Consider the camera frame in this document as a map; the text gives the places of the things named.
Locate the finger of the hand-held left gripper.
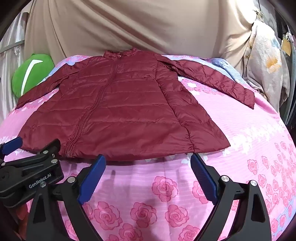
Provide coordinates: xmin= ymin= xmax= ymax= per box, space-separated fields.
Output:
xmin=0 ymin=136 xmax=23 ymax=160
xmin=32 ymin=138 xmax=62 ymax=165

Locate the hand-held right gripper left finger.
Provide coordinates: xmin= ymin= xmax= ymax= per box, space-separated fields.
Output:
xmin=26 ymin=154 xmax=107 ymax=241

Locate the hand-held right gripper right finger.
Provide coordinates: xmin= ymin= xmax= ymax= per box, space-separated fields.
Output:
xmin=190 ymin=153 xmax=272 ymax=241

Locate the maroon puffer jacket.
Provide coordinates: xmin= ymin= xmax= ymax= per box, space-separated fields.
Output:
xmin=16 ymin=47 xmax=255 ymax=161

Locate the pink floral blanket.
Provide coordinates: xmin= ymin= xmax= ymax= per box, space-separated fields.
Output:
xmin=0 ymin=54 xmax=296 ymax=241

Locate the green plush pillow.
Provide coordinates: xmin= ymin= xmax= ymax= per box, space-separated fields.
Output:
xmin=11 ymin=54 xmax=55 ymax=98

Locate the white satin curtain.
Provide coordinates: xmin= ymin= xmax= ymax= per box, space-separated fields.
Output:
xmin=0 ymin=11 xmax=29 ymax=137

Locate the pale floral cloth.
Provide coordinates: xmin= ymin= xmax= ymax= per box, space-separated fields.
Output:
xmin=240 ymin=20 xmax=291 ymax=114

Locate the beige curtain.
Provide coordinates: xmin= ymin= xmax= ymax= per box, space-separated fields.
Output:
xmin=24 ymin=0 xmax=258 ymax=77

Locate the yellow tag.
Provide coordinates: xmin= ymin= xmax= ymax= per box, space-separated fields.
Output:
xmin=282 ymin=39 xmax=292 ymax=56

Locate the grey metal rail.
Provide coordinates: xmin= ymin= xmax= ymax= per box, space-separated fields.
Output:
xmin=0 ymin=41 xmax=25 ymax=54

